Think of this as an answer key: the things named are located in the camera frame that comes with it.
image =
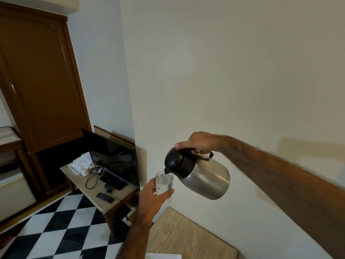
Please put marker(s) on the person's right hand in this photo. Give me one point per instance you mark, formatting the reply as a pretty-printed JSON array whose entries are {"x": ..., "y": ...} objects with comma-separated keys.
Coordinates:
[{"x": 203, "y": 141}]

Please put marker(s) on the person's left hand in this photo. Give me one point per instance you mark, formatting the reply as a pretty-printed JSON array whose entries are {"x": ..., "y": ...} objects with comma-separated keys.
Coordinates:
[{"x": 147, "y": 198}]

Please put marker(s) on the person's left thumb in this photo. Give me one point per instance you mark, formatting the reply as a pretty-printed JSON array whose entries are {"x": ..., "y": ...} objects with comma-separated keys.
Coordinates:
[{"x": 165, "y": 195}]

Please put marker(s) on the person's right thumb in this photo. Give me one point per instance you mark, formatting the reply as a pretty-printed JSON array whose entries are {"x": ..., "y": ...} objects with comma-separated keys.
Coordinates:
[{"x": 182, "y": 145}]

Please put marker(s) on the clear drinking glass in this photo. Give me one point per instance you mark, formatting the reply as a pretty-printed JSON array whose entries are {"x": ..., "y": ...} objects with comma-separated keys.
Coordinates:
[{"x": 164, "y": 183}]

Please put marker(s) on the steel jug with black lid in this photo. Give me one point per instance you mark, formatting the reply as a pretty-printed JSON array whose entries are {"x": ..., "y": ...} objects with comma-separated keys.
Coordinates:
[{"x": 207, "y": 178}]

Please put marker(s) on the person's left forearm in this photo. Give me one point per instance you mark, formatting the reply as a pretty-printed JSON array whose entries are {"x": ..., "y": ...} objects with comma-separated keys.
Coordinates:
[{"x": 134, "y": 240}]

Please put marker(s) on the person's right forearm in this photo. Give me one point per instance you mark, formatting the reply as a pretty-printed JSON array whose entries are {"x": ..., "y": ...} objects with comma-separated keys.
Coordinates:
[{"x": 283, "y": 183}]

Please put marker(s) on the low wooden table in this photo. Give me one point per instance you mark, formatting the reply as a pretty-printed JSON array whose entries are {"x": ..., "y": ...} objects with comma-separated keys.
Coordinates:
[{"x": 121, "y": 196}]

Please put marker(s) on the black box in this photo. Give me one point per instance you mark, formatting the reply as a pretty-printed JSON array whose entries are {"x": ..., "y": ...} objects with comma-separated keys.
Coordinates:
[{"x": 122, "y": 211}]

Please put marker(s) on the black power adapter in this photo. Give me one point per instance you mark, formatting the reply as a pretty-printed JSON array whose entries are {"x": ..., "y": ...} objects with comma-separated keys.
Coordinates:
[{"x": 108, "y": 188}]

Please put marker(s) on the black remote control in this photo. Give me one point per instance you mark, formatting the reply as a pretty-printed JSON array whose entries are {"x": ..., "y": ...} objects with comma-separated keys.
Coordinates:
[{"x": 105, "y": 197}]

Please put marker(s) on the white flat object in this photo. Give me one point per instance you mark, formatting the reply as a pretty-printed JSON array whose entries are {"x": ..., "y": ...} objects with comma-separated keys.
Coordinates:
[{"x": 164, "y": 256}]

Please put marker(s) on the black flat television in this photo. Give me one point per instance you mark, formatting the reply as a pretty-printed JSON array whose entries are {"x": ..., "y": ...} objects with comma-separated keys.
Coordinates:
[{"x": 116, "y": 156}]

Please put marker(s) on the white cup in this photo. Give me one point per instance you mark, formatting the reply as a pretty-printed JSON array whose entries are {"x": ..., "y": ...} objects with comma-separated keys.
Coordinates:
[{"x": 85, "y": 171}]

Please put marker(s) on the white papers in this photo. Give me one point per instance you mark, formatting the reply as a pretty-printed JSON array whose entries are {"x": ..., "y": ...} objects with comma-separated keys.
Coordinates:
[{"x": 79, "y": 161}]

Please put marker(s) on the white mini fridge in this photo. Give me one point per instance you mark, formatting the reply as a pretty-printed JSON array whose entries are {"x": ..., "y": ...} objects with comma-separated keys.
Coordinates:
[{"x": 14, "y": 194}]

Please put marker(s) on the brown wooden wardrobe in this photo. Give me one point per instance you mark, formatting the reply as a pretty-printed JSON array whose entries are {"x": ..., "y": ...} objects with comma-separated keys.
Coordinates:
[{"x": 40, "y": 86}]

